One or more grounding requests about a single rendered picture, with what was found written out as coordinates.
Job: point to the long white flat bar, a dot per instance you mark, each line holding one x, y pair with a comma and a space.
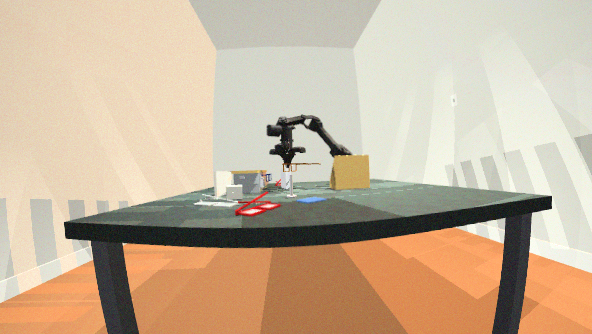
221, 180

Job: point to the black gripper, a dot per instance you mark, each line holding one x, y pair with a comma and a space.
287, 158

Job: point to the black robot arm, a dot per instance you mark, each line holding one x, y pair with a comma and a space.
285, 125

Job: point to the white block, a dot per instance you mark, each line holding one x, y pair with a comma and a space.
237, 192

